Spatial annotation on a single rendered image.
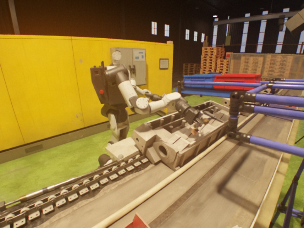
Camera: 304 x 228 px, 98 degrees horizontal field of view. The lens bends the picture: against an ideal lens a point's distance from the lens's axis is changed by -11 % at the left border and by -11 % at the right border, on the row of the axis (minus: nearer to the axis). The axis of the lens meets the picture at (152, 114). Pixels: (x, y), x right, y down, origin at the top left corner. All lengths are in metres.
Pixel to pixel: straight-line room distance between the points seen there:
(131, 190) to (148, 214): 0.18
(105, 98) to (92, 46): 1.87
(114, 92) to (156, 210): 0.84
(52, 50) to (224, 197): 2.79
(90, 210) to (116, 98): 0.78
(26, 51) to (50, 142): 1.50
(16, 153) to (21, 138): 0.25
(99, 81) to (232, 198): 1.15
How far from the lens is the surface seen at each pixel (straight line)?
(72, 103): 2.93
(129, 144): 1.23
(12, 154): 3.15
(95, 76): 1.18
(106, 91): 1.20
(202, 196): 0.94
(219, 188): 1.01
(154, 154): 1.08
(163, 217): 0.84
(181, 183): 0.98
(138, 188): 0.95
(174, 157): 0.97
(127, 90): 0.97
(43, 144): 3.09
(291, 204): 1.31
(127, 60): 3.04
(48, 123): 2.96
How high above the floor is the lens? 1.45
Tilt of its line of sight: 21 degrees down
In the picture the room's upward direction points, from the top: straight up
